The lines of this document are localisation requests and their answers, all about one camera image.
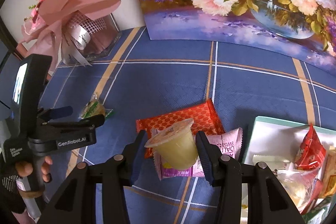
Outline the round pastry clear packet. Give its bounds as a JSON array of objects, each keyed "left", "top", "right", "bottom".
[{"left": 276, "top": 168, "right": 319, "bottom": 213}]

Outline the cream orange cake packet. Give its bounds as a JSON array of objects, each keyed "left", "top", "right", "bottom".
[{"left": 319, "top": 146, "right": 336, "bottom": 198}]

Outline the round cookie clear green packet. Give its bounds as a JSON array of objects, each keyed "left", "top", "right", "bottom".
[{"left": 79, "top": 93, "right": 114, "bottom": 119}]

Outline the red candy-twist snack packet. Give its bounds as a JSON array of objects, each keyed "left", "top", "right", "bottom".
[{"left": 294, "top": 123, "right": 326, "bottom": 214}]

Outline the pink purple swiss roll packet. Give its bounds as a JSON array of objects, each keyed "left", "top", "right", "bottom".
[{"left": 154, "top": 127, "right": 243, "bottom": 180}]

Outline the red patterned packet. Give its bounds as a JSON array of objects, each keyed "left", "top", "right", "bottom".
[{"left": 136, "top": 99, "right": 225, "bottom": 166}]

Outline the yellow jelly cup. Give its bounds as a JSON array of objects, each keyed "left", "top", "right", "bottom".
[{"left": 145, "top": 118, "right": 198, "bottom": 170}]

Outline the white nut snack packet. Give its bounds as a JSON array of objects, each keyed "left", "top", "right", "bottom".
[{"left": 252, "top": 155, "right": 291, "bottom": 171}]

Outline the green white cracker packet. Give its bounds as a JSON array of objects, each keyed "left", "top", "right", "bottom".
[{"left": 302, "top": 196, "right": 332, "bottom": 224}]

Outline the left gloved hand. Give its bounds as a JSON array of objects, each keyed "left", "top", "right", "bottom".
[{"left": 0, "top": 155, "right": 53, "bottom": 214}]

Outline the white teal-rimmed tray box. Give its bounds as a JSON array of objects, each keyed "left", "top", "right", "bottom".
[{"left": 242, "top": 116, "right": 335, "bottom": 214}]

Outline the pink paper flower bouquet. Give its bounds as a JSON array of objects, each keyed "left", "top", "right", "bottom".
[{"left": 22, "top": 0, "right": 121, "bottom": 71}]

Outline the blue plaid tablecloth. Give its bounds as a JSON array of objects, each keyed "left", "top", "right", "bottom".
[{"left": 39, "top": 26, "right": 336, "bottom": 224}]

